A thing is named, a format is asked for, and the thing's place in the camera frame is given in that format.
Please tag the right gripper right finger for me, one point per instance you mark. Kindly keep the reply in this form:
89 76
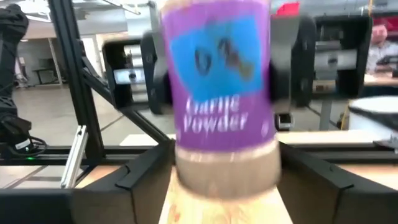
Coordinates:
326 196

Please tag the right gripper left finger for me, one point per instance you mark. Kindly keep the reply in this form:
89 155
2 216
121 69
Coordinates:
140 193

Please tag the black-lid purple jar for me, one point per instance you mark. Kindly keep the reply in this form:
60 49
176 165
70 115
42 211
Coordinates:
217 62

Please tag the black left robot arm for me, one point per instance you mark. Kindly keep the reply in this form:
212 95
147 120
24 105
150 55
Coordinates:
9 62

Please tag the silver aluminium extrusion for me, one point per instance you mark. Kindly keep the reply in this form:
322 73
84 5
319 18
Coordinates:
74 155

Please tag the white trash bin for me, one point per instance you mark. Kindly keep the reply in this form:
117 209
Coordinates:
373 109

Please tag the person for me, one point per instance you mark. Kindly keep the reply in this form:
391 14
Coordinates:
381 46

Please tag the white background table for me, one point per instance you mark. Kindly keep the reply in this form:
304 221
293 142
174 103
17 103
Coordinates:
37 34

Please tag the black enclosure machine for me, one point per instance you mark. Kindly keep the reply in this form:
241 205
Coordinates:
342 56
118 62

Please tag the black aluminium table frame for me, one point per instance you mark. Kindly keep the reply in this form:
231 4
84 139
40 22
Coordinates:
68 62

